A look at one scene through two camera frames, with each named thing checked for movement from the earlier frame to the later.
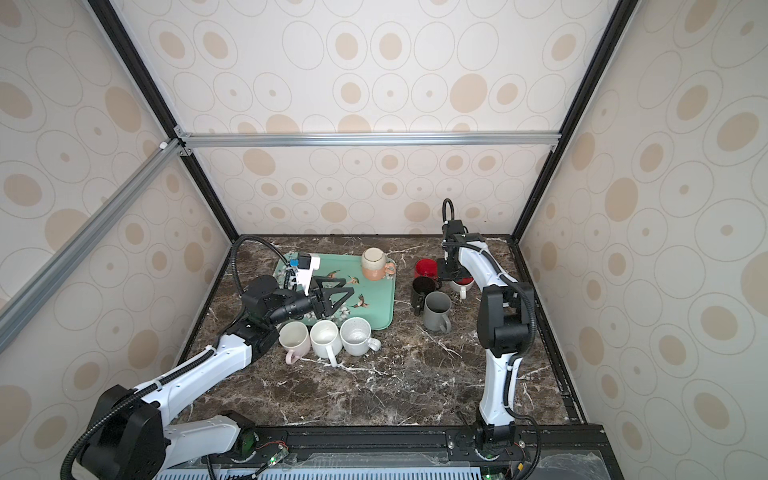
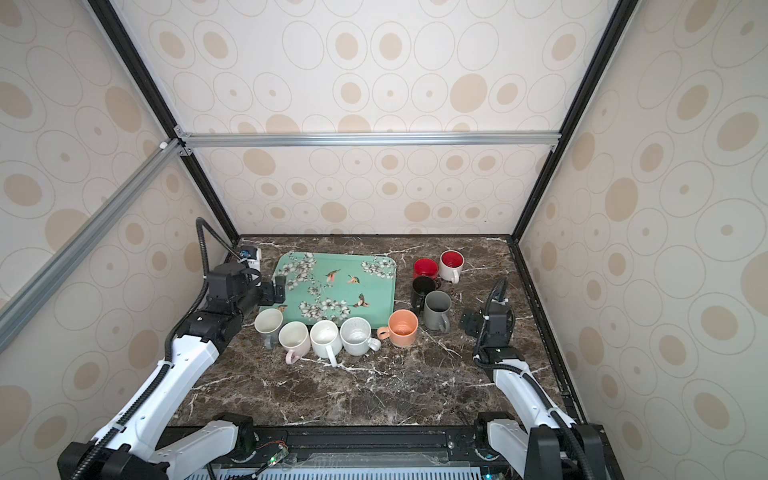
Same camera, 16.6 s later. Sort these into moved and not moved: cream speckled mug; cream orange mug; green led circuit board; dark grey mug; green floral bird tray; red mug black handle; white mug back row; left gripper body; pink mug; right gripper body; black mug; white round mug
Moved: left gripper body; right gripper body; white mug back row; cream orange mug
Not moved: green floral bird tray; red mug black handle; dark grey mug; cream speckled mug; pink mug; green led circuit board; black mug; white round mug
